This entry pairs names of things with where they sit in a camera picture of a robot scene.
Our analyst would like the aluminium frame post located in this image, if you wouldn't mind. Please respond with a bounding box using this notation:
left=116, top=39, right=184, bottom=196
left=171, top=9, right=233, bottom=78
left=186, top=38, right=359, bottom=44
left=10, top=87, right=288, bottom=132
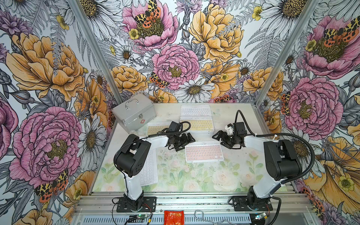
left=69, top=1, right=124, bottom=105
left=254, top=0, right=319, bottom=107

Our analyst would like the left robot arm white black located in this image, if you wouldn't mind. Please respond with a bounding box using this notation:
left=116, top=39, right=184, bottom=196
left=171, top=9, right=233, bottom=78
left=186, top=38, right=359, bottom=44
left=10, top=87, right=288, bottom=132
left=113, top=121, right=196, bottom=212

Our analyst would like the black corrugated cable right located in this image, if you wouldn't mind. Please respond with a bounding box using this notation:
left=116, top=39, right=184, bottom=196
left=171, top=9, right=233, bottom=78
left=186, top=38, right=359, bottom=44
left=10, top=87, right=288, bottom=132
left=234, top=109, right=316, bottom=185

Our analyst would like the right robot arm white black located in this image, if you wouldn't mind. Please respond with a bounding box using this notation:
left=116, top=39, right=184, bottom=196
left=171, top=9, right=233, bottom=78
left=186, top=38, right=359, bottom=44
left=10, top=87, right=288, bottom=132
left=212, top=122, right=302, bottom=210

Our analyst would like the white keyboard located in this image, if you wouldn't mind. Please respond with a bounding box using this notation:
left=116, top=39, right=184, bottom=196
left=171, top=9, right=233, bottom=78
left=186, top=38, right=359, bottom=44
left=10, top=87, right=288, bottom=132
left=181, top=105, right=212, bottom=117
left=139, top=150, right=158, bottom=187

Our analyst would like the red packet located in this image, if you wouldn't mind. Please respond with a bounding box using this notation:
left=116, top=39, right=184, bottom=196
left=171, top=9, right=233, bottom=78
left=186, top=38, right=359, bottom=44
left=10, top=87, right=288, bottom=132
left=164, top=211, right=185, bottom=225

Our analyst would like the pink keyboard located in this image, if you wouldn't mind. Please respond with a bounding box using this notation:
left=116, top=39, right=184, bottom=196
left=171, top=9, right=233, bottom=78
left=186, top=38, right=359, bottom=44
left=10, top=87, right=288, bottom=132
left=185, top=141, right=225, bottom=163

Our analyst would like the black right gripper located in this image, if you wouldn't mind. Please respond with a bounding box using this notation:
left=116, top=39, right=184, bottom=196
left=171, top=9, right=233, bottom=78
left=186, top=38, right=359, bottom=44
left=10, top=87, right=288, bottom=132
left=212, top=130, right=239, bottom=150

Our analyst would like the silver metal case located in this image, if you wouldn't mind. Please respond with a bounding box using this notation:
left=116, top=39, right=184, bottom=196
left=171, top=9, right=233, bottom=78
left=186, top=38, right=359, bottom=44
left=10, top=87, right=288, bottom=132
left=112, top=94, right=157, bottom=133

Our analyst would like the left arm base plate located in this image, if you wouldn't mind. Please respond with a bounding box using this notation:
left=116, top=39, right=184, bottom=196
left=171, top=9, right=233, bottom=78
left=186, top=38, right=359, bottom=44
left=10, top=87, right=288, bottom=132
left=116, top=197, right=157, bottom=213

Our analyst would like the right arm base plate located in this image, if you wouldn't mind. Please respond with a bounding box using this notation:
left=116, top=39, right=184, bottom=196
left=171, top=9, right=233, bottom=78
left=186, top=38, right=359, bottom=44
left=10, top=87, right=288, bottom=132
left=232, top=196, right=273, bottom=212

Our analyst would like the right aluminium frame post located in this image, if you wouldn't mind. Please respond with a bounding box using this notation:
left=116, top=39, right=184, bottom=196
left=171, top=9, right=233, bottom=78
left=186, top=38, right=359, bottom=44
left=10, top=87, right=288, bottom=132
left=254, top=0, right=319, bottom=107

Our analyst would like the left aluminium frame post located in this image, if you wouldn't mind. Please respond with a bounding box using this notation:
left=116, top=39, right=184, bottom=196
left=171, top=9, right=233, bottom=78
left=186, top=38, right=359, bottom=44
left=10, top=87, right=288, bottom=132
left=69, top=1, right=124, bottom=105

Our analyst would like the aluminium front rail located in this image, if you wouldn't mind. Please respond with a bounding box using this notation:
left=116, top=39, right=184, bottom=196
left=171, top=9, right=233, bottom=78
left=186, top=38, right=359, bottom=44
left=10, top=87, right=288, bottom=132
left=74, top=192, right=313, bottom=215

